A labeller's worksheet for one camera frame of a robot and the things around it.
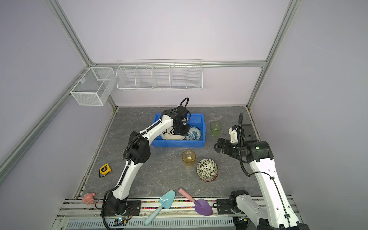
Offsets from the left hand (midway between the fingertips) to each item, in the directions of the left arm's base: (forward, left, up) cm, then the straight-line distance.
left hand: (188, 135), depth 95 cm
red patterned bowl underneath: (-30, -11, +1) cm, 32 cm away
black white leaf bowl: (-23, -9, 0) cm, 25 cm away
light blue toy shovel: (-36, +14, -7) cm, 40 cm away
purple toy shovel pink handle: (-41, -4, -7) cm, 42 cm away
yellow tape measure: (-18, +52, -4) cm, 55 cm away
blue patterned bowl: (+3, -4, -3) cm, 6 cm away
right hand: (-19, -16, +15) cm, 29 cm away
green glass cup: (+7, -20, -3) cm, 21 cm away
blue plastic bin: (+19, -8, -8) cm, 22 cm away
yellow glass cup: (-13, +1, -5) cm, 14 cm away
